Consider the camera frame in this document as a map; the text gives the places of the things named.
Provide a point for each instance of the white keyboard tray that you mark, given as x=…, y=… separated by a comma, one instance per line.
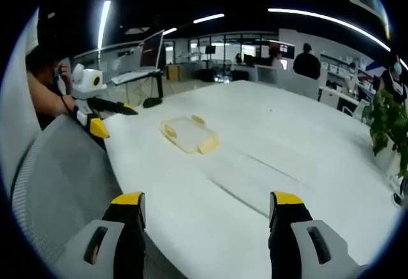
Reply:
x=132, y=76

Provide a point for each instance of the computer monitor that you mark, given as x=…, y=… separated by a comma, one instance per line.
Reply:
x=151, y=49

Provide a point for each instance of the person's head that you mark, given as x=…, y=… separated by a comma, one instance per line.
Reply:
x=43, y=64

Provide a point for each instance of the yellow cabinet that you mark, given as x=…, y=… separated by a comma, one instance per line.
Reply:
x=173, y=72

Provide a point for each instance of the grey mesh office chair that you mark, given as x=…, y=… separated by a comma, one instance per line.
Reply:
x=67, y=170

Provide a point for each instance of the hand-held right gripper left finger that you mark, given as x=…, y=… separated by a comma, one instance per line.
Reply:
x=127, y=244

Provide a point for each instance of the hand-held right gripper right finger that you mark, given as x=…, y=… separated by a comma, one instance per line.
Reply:
x=287, y=244

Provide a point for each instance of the white office chair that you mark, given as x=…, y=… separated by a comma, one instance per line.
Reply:
x=355, y=108

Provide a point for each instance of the white desk partition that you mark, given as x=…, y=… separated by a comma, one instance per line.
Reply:
x=287, y=80

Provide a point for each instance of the black wristband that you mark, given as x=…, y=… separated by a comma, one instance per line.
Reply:
x=70, y=104

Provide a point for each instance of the long ceiling light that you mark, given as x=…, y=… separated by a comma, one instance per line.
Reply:
x=208, y=18
x=103, y=21
x=334, y=21

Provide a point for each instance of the white plant pot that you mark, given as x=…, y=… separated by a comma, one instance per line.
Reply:
x=396, y=164

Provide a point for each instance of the green potted plant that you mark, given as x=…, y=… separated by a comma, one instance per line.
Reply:
x=387, y=119

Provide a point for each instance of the black monitor stand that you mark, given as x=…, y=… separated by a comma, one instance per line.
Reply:
x=157, y=89

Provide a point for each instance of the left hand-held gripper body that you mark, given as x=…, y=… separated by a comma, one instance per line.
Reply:
x=83, y=80

